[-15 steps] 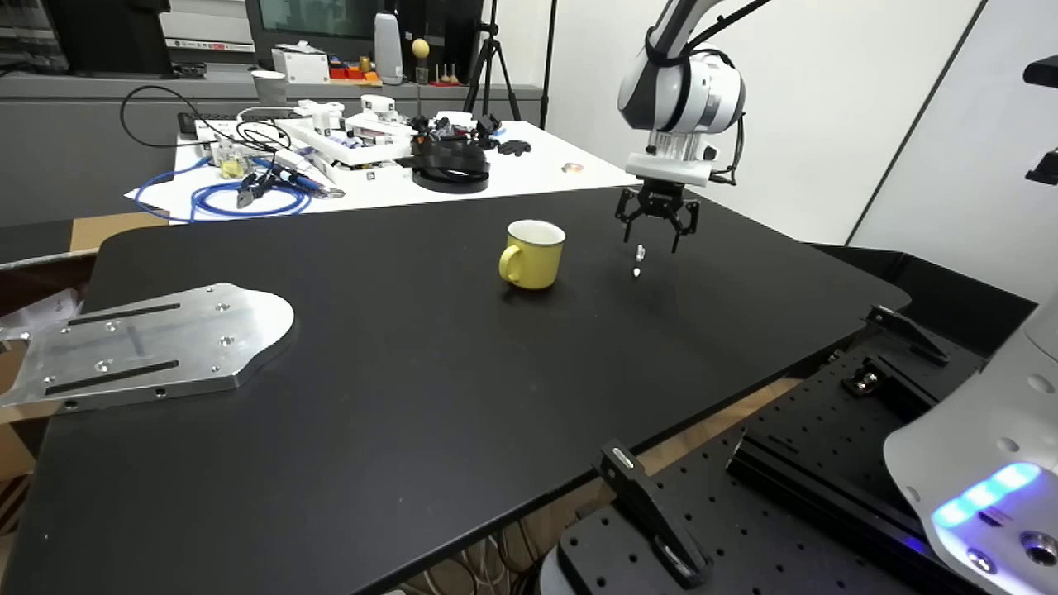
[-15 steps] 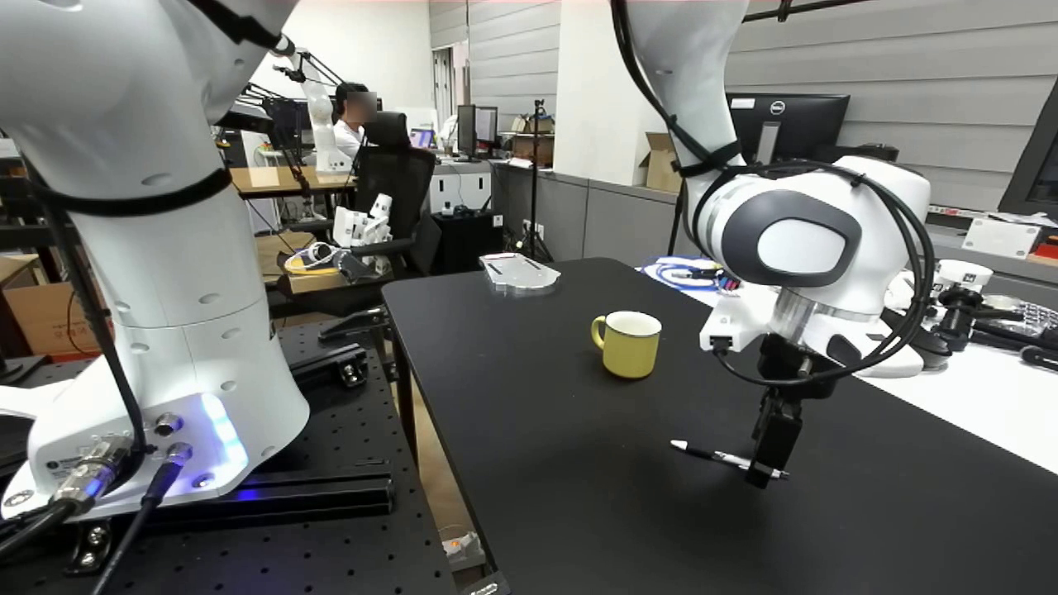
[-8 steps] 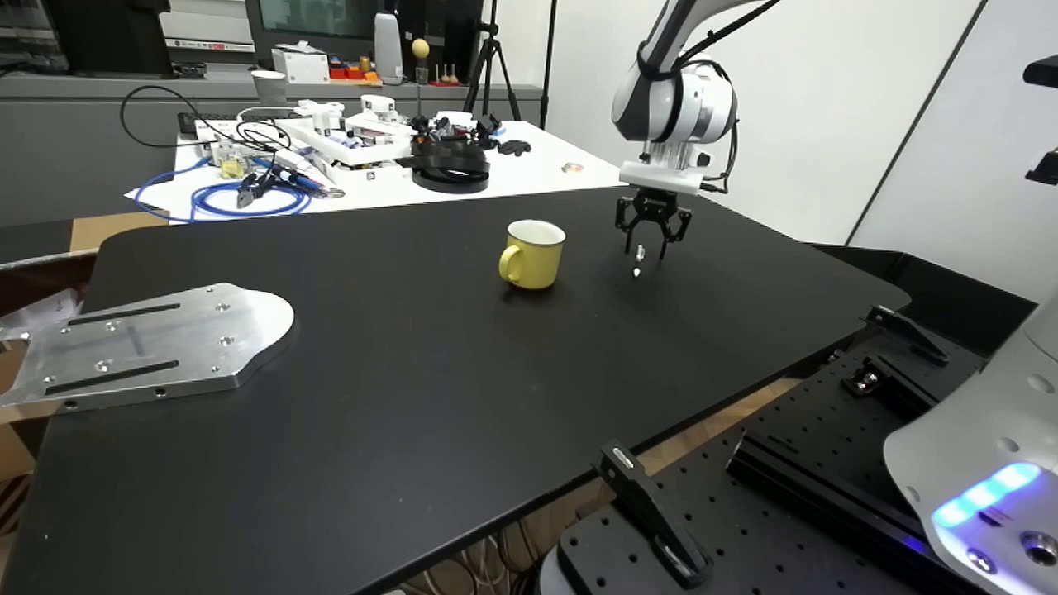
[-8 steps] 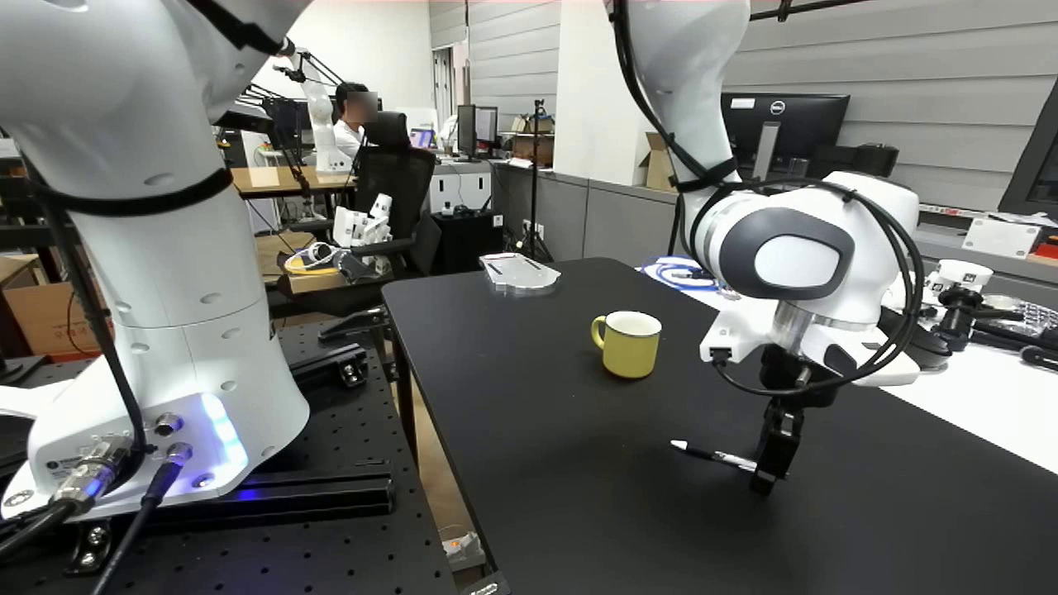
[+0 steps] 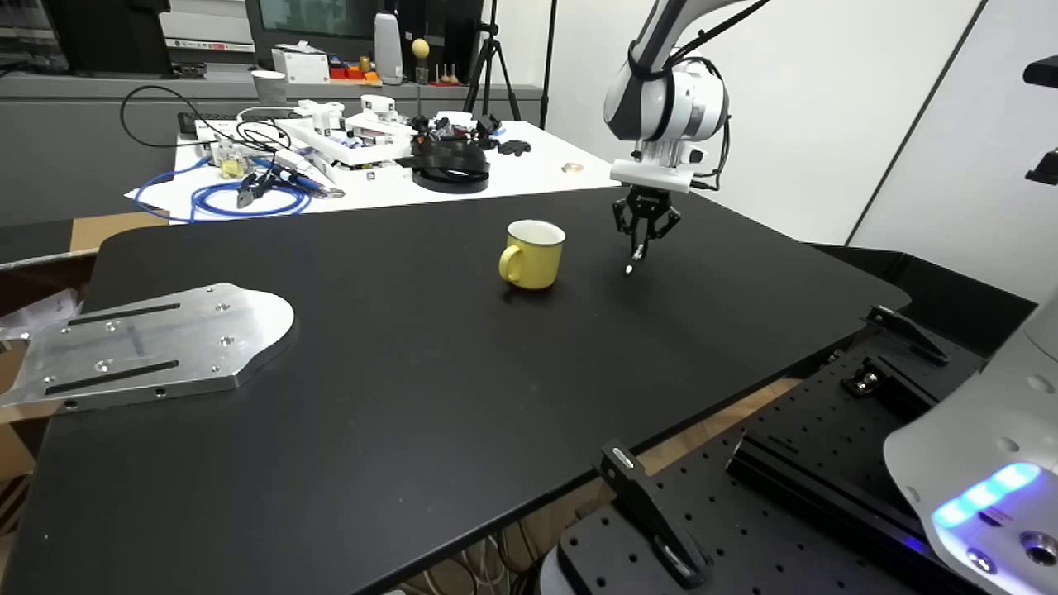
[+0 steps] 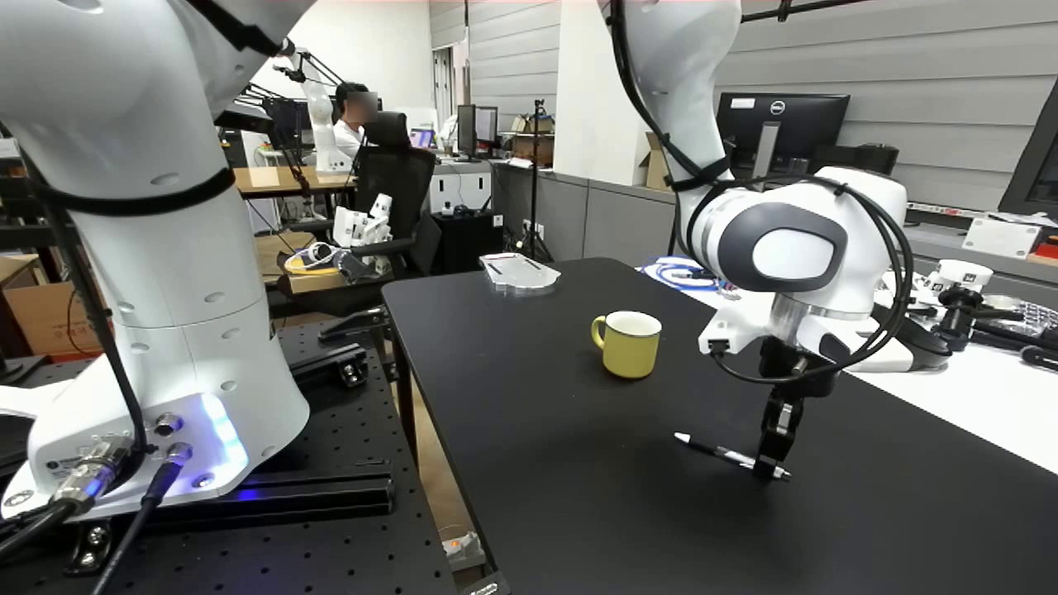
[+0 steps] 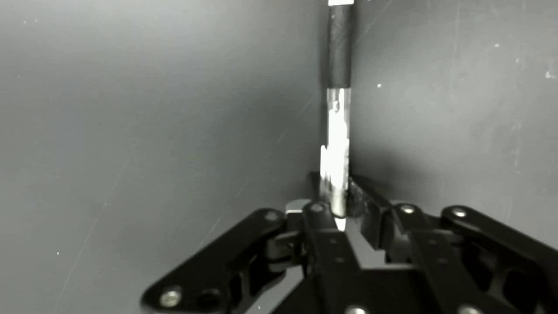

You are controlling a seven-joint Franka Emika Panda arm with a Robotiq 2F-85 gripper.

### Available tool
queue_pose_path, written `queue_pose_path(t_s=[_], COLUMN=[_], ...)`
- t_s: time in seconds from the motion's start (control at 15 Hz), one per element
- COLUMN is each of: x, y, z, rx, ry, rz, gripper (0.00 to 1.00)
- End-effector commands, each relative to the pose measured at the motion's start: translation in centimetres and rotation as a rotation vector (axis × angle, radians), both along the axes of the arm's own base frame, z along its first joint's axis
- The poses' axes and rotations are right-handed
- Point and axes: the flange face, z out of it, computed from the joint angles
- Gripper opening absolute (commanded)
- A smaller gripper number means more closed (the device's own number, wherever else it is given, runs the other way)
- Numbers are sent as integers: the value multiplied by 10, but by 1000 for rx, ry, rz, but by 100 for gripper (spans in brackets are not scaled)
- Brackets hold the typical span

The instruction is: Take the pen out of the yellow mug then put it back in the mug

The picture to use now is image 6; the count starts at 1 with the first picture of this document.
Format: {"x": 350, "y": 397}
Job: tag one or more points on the black Dell monitor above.
{"x": 796, "y": 126}

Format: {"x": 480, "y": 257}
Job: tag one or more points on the grey low partition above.
{"x": 597, "y": 217}

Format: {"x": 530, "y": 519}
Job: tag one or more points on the black perforated optical breadboard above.
{"x": 276, "y": 551}

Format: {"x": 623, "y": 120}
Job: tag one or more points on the white crumpled bag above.
{"x": 365, "y": 218}

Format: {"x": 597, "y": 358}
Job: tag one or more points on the black table clamp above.
{"x": 342, "y": 366}

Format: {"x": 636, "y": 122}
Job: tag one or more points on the black handheld gadget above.
{"x": 969, "y": 312}

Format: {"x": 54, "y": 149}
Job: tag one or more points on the wooden desk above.
{"x": 276, "y": 181}

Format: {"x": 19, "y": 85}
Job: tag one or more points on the brown cardboard box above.
{"x": 50, "y": 320}

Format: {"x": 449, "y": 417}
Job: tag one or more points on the black wall rail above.
{"x": 805, "y": 9}

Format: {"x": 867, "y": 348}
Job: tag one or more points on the black office chair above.
{"x": 398, "y": 183}

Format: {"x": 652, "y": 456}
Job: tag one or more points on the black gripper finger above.
{"x": 769, "y": 425}
{"x": 789, "y": 425}

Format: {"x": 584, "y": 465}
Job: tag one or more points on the black magnifier desk lamp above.
{"x": 295, "y": 71}

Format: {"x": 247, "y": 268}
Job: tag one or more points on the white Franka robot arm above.
{"x": 167, "y": 275}

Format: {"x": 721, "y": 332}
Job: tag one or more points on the black and white pen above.
{"x": 716, "y": 449}

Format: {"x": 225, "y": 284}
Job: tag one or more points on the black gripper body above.
{"x": 796, "y": 373}

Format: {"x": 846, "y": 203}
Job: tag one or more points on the yellow enamel mug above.
{"x": 630, "y": 354}

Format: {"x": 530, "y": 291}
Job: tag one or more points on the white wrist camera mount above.
{"x": 732, "y": 332}

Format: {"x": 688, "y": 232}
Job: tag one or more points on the black box device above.
{"x": 864, "y": 158}

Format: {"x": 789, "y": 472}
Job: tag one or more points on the seated person white shirt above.
{"x": 353, "y": 134}

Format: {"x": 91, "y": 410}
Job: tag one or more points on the black camera tripod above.
{"x": 537, "y": 165}

